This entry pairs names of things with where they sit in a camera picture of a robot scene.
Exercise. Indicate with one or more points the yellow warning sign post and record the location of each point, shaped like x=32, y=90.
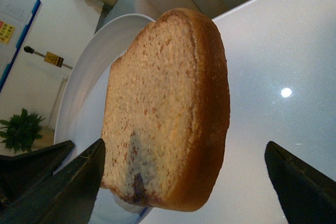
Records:
x=49, y=57

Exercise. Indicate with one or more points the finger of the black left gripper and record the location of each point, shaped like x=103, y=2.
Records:
x=21, y=172

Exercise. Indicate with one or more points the green plant lower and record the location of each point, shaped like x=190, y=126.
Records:
x=21, y=130

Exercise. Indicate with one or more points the slice of bread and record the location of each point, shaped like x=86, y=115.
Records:
x=167, y=113

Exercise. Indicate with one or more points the blue framed board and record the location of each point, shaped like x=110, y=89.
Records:
x=16, y=19

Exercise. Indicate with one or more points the white round plate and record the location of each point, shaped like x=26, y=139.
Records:
x=80, y=115

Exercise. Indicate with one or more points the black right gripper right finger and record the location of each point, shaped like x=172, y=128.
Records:
x=305, y=194

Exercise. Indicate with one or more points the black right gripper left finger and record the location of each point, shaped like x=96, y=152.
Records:
x=68, y=196

